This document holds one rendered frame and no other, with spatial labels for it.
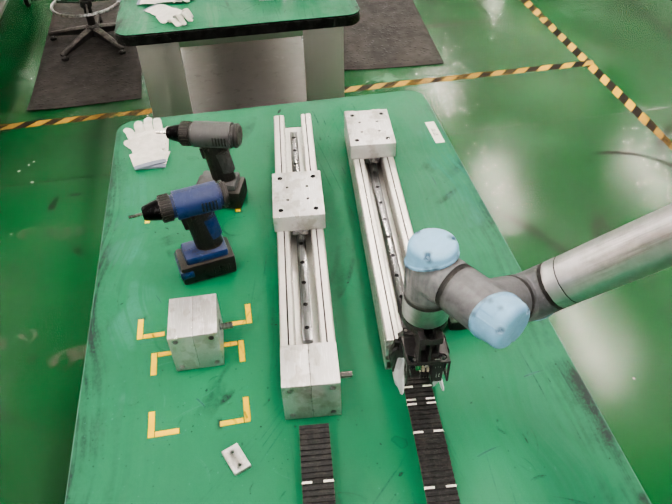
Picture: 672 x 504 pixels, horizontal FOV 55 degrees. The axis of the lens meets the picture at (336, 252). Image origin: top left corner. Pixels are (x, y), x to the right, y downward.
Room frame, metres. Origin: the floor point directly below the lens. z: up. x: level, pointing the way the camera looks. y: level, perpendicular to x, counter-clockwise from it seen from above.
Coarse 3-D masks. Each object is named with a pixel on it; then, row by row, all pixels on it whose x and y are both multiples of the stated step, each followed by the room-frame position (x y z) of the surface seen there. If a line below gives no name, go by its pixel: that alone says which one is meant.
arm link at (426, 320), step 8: (408, 304) 0.70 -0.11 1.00; (408, 312) 0.66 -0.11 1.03; (416, 312) 0.65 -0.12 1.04; (424, 312) 0.65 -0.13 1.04; (432, 312) 0.65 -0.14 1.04; (440, 312) 0.65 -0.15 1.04; (408, 320) 0.66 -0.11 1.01; (416, 320) 0.65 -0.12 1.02; (424, 320) 0.65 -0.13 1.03; (432, 320) 0.65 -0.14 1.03; (440, 320) 0.65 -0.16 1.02; (424, 328) 0.65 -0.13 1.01; (432, 328) 0.65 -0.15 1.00
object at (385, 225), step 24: (360, 168) 1.27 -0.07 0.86; (384, 168) 1.28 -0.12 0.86; (360, 192) 1.18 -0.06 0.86; (384, 192) 1.23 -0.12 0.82; (360, 216) 1.16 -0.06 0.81; (384, 216) 1.12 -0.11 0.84; (408, 216) 1.09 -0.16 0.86; (384, 240) 1.04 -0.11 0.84; (408, 240) 1.01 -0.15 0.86; (384, 264) 0.94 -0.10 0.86; (384, 288) 0.87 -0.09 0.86; (384, 312) 0.81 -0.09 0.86; (384, 336) 0.76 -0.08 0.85; (384, 360) 0.75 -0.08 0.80
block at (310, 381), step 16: (288, 352) 0.72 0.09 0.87; (304, 352) 0.71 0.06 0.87; (320, 352) 0.71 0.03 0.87; (336, 352) 0.71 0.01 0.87; (288, 368) 0.68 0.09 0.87; (304, 368) 0.68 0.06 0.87; (320, 368) 0.68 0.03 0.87; (336, 368) 0.68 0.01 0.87; (288, 384) 0.65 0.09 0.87; (304, 384) 0.65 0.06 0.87; (320, 384) 0.65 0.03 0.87; (336, 384) 0.65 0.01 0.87; (288, 400) 0.64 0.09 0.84; (304, 400) 0.64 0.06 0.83; (320, 400) 0.65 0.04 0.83; (336, 400) 0.65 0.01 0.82; (288, 416) 0.64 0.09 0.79; (304, 416) 0.64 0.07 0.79; (320, 416) 0.65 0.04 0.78
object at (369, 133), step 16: (352, 112) 1.47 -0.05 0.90; (368, 112) 1.46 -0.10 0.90; (384, 112) 1.46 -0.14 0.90; (352, 128) 1.39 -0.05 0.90; (368, 128) 1.39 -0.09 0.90; (384, 128) 1.38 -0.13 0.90; (352, 144) 1.32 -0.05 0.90; (368, 144) 1.32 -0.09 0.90; (384, 144) 1.32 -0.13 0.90; (368, 160) 1.33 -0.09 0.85
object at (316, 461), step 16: (304, 432) 0.59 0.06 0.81; (320, 432) 0.59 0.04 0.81; (304, 448) 0.56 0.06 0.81; (320, 448) 0.56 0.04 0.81; (304, 464) 0.53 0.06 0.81; (320, 464) 0.53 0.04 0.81; (304, 480) 0.51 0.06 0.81; (320, 480) 0.51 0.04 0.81; (304, 496) 0.48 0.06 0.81; (320, 496) 0.48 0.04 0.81
